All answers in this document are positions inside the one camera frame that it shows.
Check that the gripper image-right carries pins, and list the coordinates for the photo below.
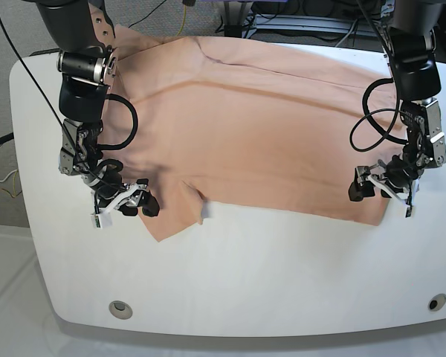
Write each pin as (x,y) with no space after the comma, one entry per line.
(400,174)

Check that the right table grommet hole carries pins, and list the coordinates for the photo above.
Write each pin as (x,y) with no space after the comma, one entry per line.
(437,302)

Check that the aluminium frame rail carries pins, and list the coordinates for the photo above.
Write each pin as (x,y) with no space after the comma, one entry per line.
(309,24)

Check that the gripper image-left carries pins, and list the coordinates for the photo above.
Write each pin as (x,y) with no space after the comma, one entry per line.
(106,189)

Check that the peach orange T-shirt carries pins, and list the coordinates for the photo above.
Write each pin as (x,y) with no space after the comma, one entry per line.
(244,122)

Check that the left table grommet hole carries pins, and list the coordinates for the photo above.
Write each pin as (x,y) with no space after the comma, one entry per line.
(120,310)

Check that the table grommet hole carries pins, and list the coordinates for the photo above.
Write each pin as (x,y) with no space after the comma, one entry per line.
(437,302)
(120,310)

